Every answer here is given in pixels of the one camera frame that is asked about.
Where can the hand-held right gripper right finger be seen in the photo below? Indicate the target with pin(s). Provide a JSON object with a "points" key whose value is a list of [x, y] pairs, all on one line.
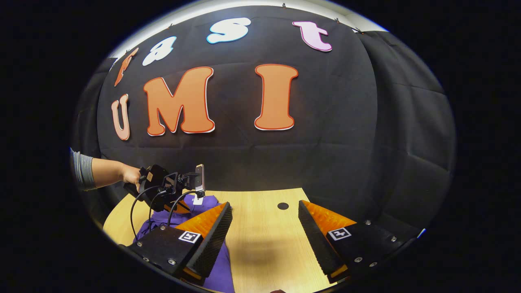
{"points": [[315, 244]]}

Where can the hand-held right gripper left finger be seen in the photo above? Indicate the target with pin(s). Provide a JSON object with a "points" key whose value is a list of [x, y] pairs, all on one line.
{"points": [[211, 248]]}

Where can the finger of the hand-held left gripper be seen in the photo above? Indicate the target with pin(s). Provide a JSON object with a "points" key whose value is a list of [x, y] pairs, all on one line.
{"points": [[179, 208]]}

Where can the purple shirt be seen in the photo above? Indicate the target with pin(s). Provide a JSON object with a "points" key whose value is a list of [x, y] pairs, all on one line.
{"points": [[220, 274]]}

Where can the black backdrop cloth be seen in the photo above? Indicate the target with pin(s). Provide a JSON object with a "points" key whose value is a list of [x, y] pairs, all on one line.
{"points": [[325, 162]]}

